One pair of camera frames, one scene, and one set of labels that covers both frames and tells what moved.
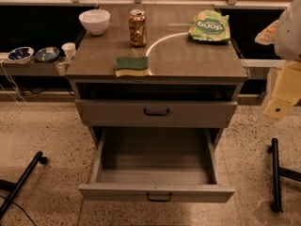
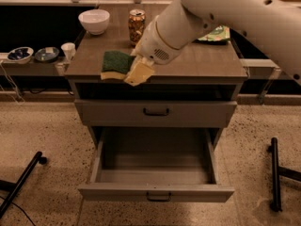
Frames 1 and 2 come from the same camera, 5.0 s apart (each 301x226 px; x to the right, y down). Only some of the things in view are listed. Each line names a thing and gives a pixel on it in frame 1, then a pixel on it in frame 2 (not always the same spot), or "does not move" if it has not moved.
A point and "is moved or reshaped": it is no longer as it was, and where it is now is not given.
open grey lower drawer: [155, 165] does not move
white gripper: [289, 37] to [152, 46]
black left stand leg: [14, 187] does not move
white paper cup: [70, 50] does not move
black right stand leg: [277, 172] does not move
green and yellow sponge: [132, 66] is moved or reshaped
